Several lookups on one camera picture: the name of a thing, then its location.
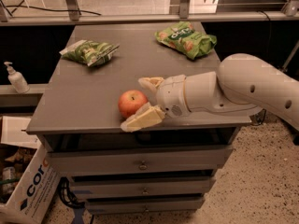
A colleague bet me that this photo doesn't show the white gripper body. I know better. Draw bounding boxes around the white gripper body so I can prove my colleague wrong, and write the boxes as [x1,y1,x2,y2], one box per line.
[156,75,190,118]

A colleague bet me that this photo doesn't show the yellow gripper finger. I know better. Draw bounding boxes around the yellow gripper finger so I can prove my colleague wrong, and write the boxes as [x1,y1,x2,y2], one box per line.
[138,77,164,93]
[121,102,165,133]

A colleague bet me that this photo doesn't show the red apple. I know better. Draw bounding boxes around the red apple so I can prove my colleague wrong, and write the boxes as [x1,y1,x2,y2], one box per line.
[118,90,148,119]

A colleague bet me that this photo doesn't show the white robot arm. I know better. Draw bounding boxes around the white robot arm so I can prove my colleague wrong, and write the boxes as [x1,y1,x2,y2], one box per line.
[121,53,299,132]

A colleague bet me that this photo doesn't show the green rice chip bag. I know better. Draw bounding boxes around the green rice chip bag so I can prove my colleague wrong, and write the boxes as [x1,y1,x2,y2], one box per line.
[155,21,217,60]

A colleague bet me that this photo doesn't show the green white snack bag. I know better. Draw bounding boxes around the green white snack bag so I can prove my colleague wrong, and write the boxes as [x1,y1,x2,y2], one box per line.
[60,40,119,67]

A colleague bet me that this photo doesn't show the grey drawer cabinet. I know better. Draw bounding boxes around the grey drawer cabinet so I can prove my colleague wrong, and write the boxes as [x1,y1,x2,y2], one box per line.
[27,23,249,215]

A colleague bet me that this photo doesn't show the white pump bottle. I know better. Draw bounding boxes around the white pump bottle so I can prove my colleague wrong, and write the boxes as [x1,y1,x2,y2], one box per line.
[4,62,30,93]

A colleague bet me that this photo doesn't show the white cardboard box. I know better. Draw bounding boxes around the white cardboard box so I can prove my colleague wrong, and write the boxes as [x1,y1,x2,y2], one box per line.
[0,116,60,224]

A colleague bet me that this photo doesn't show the metal frame rail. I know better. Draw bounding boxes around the metal frame rail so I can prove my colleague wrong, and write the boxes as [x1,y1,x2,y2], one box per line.
[1,0,299,25]

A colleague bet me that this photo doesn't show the black cable on floor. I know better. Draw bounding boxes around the black cable on floor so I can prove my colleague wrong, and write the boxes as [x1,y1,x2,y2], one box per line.
[0,0,102,17]

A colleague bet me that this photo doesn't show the black cable bundle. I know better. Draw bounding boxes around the black cable bundle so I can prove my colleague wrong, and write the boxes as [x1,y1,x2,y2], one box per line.
[57,177,87,210]

